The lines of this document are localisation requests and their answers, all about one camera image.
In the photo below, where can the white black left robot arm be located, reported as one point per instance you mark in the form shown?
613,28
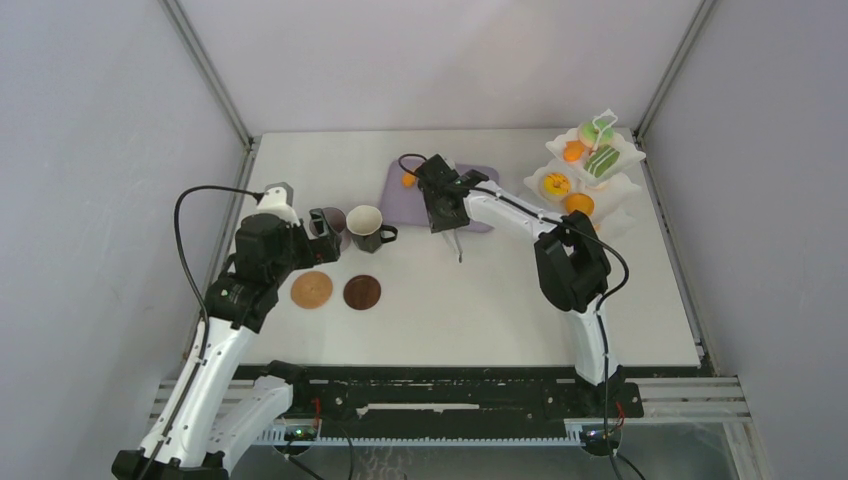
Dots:
189,439

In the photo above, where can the green striped cake slice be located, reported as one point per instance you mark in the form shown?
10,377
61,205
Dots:
602,160

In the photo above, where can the orange egg tart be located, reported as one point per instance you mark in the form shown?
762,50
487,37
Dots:
579,202

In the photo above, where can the black mug white inside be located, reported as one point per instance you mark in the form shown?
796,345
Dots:
367,229

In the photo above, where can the steel white serving tongs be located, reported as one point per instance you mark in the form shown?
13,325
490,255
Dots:
452,239

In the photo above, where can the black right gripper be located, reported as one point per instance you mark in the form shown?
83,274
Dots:
439,222

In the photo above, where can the orange star cookie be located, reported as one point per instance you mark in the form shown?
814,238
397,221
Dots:
409,180

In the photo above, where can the woven rattan coaster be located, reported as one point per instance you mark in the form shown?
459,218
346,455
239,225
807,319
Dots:
311,290

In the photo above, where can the orange bear cookie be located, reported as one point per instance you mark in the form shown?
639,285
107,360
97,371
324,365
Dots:
574,150

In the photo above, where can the aluminium frame post left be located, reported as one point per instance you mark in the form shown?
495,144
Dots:
193,44

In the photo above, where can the yellow frosted donut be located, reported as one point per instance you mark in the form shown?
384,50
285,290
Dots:
555,187

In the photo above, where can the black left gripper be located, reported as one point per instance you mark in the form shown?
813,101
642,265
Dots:
323,249

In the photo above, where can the white three tier stand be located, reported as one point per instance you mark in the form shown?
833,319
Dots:
609,192

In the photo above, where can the purple mug black handle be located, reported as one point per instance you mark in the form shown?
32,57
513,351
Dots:
336,220

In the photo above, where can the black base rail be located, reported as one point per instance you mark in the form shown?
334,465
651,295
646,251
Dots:
449,403

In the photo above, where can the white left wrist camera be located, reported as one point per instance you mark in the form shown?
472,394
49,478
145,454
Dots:
277,200

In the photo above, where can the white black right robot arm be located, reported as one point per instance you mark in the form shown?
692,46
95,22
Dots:
571,262

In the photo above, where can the dark wooden round coaster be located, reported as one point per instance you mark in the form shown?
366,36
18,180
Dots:
362,292

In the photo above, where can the lavender serving tray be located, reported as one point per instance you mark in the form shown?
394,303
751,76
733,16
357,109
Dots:
406,206

